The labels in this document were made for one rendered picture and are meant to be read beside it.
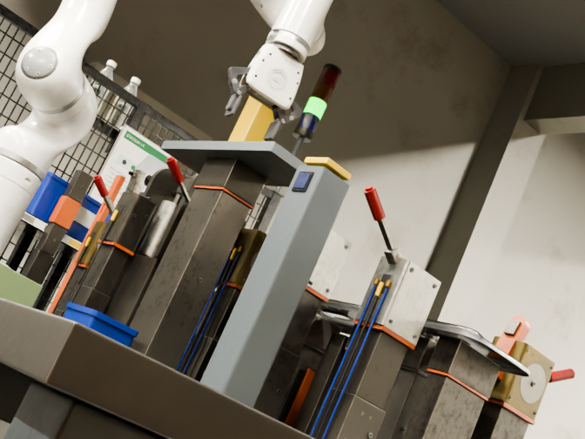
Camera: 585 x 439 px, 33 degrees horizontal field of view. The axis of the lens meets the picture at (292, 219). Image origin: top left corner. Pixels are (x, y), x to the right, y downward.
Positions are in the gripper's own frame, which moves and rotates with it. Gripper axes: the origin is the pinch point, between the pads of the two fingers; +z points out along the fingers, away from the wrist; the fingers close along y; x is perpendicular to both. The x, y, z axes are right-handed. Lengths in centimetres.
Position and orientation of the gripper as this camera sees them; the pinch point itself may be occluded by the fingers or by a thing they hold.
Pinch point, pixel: (250, 123)
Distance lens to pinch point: 185.5
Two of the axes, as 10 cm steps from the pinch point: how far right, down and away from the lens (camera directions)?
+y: 7.8, 4.7, 4.1
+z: -4.0, 8.8, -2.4
